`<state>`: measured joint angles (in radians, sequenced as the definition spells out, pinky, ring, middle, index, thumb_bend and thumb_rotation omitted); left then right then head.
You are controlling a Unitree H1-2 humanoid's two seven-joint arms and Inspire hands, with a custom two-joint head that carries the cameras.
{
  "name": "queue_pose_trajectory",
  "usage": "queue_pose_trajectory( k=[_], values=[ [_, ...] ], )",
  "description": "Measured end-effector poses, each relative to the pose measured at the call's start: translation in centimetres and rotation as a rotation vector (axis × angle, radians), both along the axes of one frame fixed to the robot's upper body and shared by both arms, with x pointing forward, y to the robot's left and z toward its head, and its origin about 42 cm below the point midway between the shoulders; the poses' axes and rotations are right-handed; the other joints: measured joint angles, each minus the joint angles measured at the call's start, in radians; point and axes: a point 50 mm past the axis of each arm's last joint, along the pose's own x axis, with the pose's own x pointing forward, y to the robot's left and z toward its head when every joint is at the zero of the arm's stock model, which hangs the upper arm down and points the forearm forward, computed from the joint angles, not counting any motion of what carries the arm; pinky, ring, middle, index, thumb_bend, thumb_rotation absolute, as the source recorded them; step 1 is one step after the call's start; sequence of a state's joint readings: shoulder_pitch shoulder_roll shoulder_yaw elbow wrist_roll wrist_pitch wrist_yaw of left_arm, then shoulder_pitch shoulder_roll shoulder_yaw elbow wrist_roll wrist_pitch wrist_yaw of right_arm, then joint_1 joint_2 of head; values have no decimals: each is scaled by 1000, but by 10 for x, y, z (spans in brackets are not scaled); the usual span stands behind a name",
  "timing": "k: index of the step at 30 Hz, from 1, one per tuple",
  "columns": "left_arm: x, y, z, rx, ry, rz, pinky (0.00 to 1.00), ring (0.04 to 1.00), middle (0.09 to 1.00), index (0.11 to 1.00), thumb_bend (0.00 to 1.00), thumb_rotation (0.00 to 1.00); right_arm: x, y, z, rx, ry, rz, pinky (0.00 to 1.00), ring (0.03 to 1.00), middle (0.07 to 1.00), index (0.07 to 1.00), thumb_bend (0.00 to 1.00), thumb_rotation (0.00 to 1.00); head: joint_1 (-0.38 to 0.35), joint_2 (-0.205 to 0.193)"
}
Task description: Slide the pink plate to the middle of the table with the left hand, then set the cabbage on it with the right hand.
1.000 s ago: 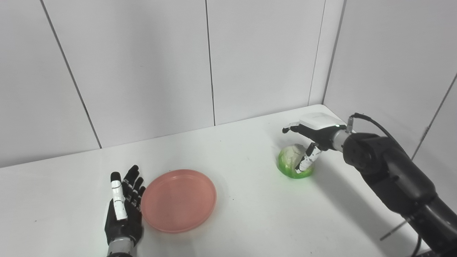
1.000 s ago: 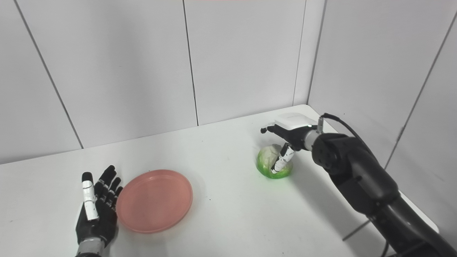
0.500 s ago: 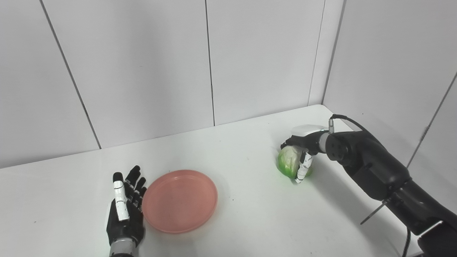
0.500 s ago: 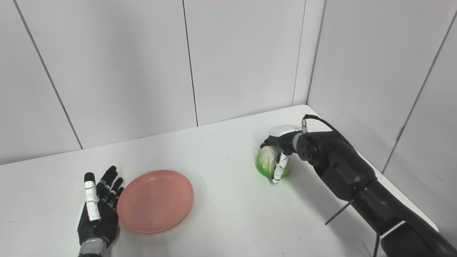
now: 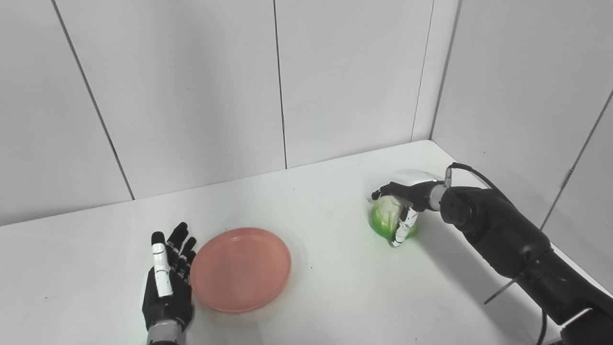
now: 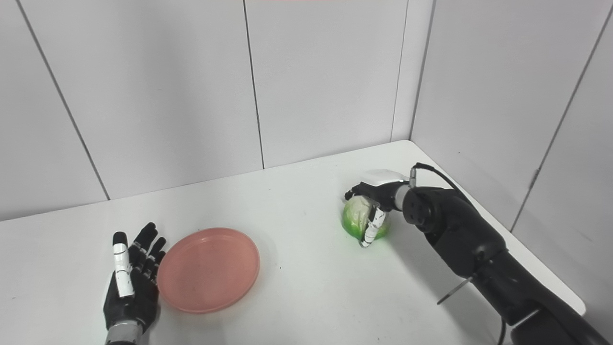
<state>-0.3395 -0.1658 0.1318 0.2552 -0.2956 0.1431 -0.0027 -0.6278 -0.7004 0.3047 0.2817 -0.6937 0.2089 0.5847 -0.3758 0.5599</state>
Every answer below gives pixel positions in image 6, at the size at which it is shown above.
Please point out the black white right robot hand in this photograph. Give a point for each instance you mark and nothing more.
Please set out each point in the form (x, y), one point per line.
(383, 184)

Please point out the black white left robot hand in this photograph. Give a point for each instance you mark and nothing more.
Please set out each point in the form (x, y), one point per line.
(136, 297)

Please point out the green white cabbage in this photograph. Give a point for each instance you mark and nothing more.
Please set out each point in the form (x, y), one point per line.
(355, 218)

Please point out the pink round plate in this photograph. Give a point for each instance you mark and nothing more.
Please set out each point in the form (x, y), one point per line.
(208, 270)

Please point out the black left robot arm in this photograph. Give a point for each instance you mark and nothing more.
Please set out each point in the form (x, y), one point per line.
(123, 334)

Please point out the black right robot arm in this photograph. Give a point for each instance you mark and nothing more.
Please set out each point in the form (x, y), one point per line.
(469, 235)

